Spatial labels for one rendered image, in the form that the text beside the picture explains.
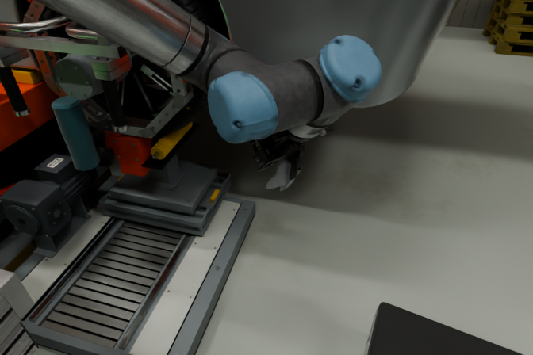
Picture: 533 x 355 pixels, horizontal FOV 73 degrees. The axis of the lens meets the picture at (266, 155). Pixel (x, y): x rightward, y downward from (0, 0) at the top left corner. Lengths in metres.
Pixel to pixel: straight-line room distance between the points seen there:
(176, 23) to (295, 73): 0.15
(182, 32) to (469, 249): 1.67
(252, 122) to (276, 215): 1.47
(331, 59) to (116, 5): 0.23
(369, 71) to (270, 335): 1.17
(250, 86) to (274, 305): 1.22
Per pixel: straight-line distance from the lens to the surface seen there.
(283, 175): 0.65
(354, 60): 0.42
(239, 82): 0.37
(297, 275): 1.59
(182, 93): 1.19
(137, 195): 1.68
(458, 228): 1.98
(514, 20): 4.49
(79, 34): 1.06
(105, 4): 0.42
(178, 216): 1.65
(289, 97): 0.38
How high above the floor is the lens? 1.27
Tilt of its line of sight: 35 degrees down
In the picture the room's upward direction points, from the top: straight up
